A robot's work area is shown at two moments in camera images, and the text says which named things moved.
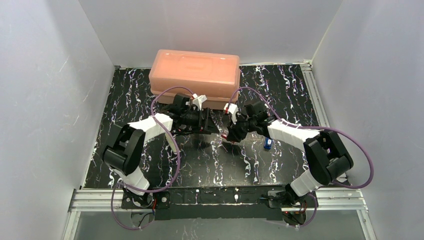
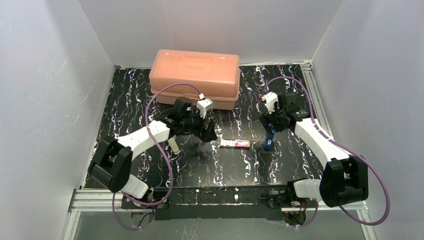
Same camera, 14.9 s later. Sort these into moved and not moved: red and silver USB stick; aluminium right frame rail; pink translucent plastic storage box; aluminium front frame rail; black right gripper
Moved: red and silver USB stick; black right gripper
Not moved: aluminium right frame rail; pink translucent plastic storage box; aluminium front frame rail
